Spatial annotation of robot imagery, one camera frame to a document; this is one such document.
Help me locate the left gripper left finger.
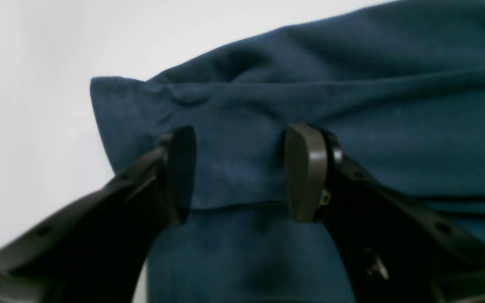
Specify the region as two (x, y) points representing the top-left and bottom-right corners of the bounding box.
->
(0, 126), (197, 303)

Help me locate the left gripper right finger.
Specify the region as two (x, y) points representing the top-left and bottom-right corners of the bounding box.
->
(285, 123), (485, 303)

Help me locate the dark blue T-shirt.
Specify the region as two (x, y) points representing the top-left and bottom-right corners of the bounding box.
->
(90, 0), (485, 303)

